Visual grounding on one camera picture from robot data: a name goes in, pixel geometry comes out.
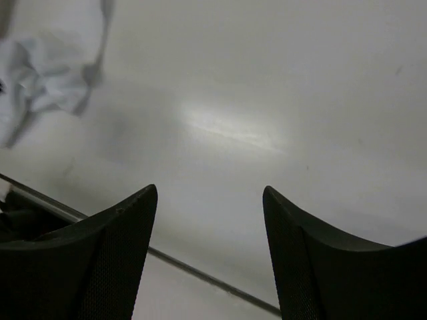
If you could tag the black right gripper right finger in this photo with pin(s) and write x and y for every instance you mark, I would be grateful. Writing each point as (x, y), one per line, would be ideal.
(323, 272)

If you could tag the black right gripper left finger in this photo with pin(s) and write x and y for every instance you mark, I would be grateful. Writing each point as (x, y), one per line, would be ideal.
(83, 263)

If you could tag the white fabric skirt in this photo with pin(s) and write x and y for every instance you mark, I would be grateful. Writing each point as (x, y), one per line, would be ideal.
(51, 54)

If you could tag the aluminium left side rail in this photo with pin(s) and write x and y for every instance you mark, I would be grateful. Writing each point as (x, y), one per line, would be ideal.
(133, 240)

